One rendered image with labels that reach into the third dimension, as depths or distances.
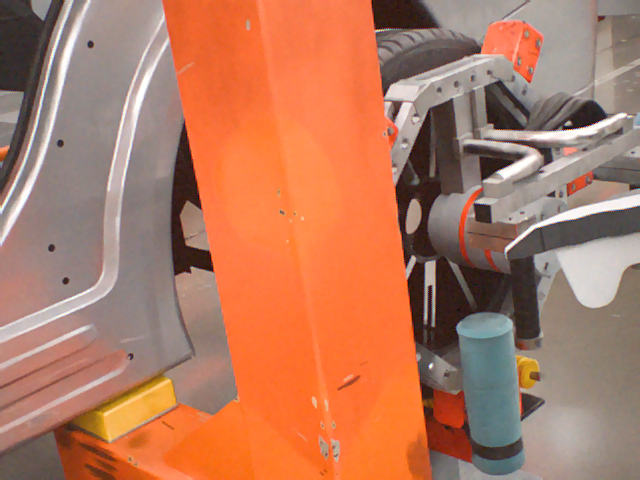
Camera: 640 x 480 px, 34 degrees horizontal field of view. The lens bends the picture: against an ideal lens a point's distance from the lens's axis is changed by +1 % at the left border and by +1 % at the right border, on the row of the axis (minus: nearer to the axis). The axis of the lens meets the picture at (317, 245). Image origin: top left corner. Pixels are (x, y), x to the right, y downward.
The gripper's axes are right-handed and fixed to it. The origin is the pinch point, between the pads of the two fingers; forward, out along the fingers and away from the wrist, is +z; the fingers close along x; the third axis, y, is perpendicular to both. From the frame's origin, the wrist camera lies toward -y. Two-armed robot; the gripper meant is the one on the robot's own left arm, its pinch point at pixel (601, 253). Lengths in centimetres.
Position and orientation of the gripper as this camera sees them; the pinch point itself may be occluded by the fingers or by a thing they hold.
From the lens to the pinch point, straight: 54.2
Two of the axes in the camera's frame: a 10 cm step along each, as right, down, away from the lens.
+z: -8.2, 3.0, -4.9
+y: 2.2, 9.5, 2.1
